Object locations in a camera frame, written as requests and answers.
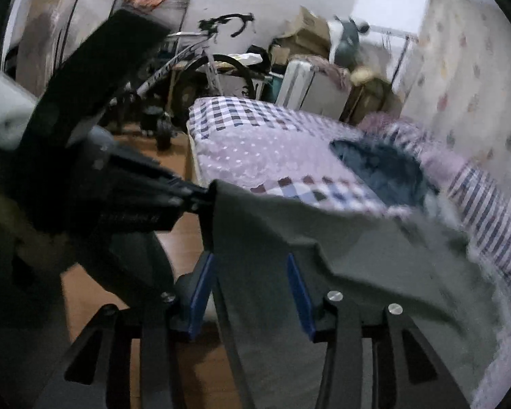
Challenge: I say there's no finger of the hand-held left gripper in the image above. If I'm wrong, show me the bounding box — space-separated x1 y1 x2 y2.
102 196 206 231
111 145 217 204

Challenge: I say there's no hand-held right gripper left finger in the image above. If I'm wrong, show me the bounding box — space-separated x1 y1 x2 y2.
34 251 218 409

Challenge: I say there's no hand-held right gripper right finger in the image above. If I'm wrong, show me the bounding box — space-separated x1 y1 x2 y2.
286 252 471 409

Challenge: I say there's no green t-shirt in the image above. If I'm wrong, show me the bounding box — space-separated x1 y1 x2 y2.
200 179 511 409

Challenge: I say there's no black clothes rack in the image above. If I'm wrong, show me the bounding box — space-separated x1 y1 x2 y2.
366 26 420 90

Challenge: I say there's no checkered bed sheet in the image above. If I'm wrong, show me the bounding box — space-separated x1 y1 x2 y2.
186 96 511 409

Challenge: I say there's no bicycle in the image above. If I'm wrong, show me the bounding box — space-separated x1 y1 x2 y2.
106 13 277 150

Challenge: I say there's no dark teal garment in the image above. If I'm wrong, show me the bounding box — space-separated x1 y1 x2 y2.
330 136 439 209

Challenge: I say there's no cardboard box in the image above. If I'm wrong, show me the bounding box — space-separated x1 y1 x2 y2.
281 6 333 52
268 43 290 66

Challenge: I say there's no white suitcase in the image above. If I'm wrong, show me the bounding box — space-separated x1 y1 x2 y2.
277 57 352 118

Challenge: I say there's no pink cloth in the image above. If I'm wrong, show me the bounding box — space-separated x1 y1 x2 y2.
300 53 352 90

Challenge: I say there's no tall brown box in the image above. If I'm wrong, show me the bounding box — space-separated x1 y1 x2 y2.
343 77 405 126

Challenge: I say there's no checkered quilt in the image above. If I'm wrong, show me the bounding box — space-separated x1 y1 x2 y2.
358 113 511 290

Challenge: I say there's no yellow cloth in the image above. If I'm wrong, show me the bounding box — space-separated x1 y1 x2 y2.
351 68 388 88

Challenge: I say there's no green and white plush toy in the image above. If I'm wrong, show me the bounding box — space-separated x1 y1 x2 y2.
328 15 371 66

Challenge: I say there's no pineapple print curtain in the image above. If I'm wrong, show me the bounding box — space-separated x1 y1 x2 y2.
402 0 511 197

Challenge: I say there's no wooden bed frame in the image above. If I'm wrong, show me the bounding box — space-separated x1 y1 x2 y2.
183 132 205 188

